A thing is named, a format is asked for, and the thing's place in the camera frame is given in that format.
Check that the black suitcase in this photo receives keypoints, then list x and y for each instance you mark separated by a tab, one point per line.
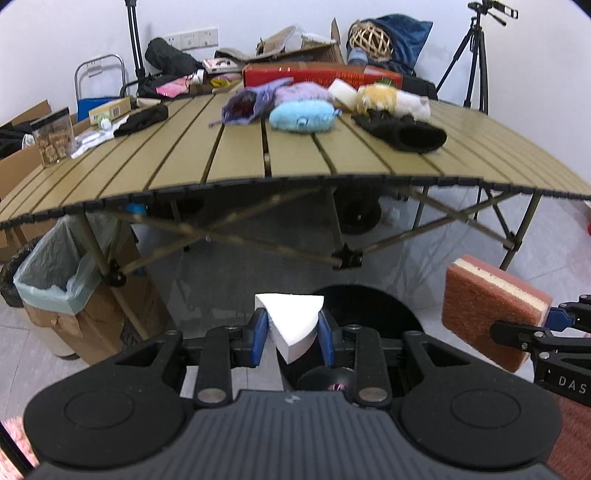
418	87

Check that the blue velvet bag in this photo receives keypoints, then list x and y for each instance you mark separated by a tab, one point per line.
411	41

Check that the pink fluffy cloth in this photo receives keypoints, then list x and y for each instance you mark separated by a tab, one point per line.
16	452
575	438

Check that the white plastic wrapper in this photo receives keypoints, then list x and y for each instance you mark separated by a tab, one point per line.
90	141

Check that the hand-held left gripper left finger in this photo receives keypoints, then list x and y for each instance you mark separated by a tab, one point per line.
260	337

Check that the large cardboard box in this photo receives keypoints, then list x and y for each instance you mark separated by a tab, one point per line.
18	166

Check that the white wall socket panel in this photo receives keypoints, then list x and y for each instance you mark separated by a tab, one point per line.
194	39

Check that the clear snack jar black lid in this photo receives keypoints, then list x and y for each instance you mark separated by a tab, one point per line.
53	138

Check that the green plastic bag liner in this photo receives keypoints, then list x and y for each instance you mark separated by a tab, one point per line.
51	258

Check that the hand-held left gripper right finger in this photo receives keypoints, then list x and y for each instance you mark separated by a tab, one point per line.
326	337

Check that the white red bottle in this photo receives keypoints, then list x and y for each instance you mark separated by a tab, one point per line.
198	76

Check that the silver metal frame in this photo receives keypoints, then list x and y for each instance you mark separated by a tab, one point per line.
96	68

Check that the orange scrub sponge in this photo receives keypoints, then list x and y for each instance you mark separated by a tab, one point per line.
485	304

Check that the yellow white small box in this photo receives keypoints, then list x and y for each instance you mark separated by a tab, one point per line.
111	110

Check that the pink plush toy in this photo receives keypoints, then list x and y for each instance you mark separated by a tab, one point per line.
300	92

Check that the light blue container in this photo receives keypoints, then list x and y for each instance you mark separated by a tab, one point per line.
137	208

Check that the white foam wedge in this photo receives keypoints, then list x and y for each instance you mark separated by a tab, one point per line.
291	323

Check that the light blue plush toy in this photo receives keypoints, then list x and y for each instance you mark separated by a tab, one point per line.
300	115

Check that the cardboard box blue print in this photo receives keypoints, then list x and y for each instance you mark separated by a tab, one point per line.
97	323

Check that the black mesh basket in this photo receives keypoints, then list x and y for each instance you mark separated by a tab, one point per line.
9	281

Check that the open brown cardboard box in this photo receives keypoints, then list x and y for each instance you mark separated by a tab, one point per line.
323	55

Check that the white foam cylinder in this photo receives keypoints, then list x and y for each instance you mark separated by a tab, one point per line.
344	92

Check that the wicker ball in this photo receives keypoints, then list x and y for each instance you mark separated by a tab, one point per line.
369	39

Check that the black tripod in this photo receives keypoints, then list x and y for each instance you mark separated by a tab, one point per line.
480	27

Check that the black camera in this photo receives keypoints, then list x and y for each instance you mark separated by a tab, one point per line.
485	7

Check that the black duffel bag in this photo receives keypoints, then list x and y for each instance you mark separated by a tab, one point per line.
171	57

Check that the black glove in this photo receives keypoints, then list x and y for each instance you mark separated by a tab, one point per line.
415	138
378	121

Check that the yellow white plush hamster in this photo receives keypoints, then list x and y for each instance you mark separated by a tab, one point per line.
378	97

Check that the olive slatted folding table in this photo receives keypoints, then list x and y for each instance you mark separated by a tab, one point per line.
184	161

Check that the white plastic container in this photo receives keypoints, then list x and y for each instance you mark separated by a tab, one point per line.
318	39

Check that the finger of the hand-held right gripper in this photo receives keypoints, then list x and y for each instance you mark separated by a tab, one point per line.
561	318
521	336

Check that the small black cloth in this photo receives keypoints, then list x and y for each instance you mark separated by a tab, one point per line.
138	121

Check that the pile of dark clothes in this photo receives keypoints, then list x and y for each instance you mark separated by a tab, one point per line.
9	138

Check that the red cardboard box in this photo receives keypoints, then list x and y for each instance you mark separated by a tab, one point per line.
314	74

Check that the black wheel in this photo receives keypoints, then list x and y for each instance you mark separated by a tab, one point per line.
360	217

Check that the pink package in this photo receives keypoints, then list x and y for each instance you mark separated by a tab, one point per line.
171	86

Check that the blue plastic box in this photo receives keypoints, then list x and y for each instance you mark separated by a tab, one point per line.
92	104

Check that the white box black picture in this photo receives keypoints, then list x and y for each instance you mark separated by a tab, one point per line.
221	65

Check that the purple knit cloth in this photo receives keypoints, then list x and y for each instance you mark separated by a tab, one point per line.
263	99

